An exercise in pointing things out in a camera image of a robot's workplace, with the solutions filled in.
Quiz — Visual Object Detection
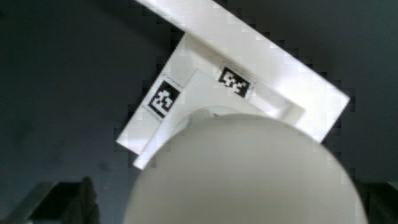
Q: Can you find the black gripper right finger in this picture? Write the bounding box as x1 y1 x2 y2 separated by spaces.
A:
356 182 398 224

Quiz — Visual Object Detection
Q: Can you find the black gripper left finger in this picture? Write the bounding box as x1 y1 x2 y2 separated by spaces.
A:
0 177 101 224

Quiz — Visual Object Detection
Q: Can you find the white lamp bulb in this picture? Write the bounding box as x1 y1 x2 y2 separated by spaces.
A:
123 110 368 224

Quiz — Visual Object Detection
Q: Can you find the white lamp base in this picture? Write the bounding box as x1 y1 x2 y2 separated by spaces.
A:
117 34 304 169

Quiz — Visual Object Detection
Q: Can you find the white right fence rail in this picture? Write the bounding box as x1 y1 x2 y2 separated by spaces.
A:
135 0 350 141

